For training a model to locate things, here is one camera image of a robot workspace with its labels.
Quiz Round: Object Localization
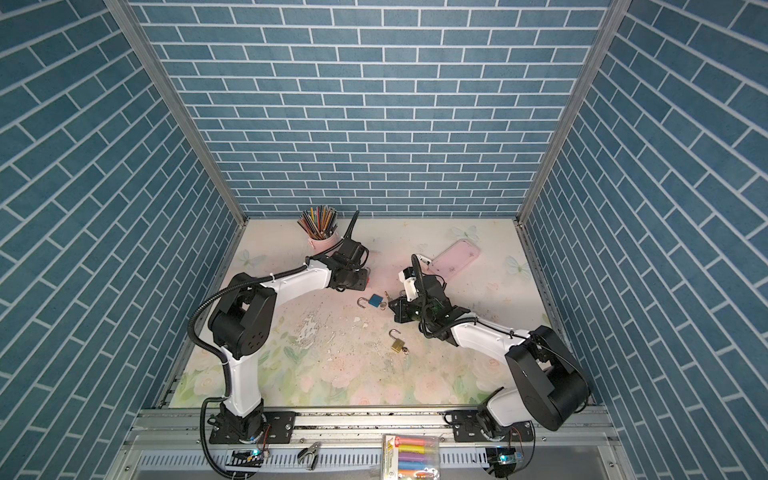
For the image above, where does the blue padlock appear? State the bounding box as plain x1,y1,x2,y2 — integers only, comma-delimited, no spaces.
357,294,387,310

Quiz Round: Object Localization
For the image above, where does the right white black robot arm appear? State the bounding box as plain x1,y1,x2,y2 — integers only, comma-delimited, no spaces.
390,254,591,439

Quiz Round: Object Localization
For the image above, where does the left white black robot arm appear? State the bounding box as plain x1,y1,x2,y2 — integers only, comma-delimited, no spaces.
187,214,369,443

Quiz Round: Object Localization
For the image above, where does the pink pencil cup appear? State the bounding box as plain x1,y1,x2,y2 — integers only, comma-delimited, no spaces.
309,233,340,253

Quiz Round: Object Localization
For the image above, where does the large brass padlock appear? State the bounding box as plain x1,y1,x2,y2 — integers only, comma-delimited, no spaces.
388,329,409,355

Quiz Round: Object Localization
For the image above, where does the coloured pencils bundle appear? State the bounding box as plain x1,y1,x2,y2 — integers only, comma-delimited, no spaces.
297,205,337,240

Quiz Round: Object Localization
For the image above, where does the pink case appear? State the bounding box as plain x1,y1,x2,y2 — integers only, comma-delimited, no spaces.
428,239,481,281

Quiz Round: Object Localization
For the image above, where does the marker pack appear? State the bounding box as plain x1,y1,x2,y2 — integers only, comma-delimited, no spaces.
380,435,441,480

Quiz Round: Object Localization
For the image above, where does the right circuit board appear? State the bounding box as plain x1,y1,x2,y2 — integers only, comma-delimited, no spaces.
484,447,523,479

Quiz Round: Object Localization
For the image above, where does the circuit board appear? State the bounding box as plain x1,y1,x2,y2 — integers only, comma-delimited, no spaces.
484,447,523,479
226,449,266,469

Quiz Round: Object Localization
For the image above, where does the black metal clip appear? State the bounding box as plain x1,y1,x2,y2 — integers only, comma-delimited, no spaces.
297,442,321,471

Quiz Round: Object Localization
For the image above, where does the left circuit board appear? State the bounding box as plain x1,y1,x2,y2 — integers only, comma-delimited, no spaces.
226,449,266,469

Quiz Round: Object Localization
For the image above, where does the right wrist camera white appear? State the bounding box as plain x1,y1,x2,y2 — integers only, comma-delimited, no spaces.
398,267,419,302

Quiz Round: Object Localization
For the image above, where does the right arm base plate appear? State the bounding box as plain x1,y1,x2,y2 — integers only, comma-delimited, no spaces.
443,409,535,443

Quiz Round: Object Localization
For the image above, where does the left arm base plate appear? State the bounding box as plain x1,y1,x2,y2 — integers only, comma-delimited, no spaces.
207,410,296,445

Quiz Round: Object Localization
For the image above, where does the aluminium front rail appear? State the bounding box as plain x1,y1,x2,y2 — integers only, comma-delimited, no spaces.
107,407,633,479

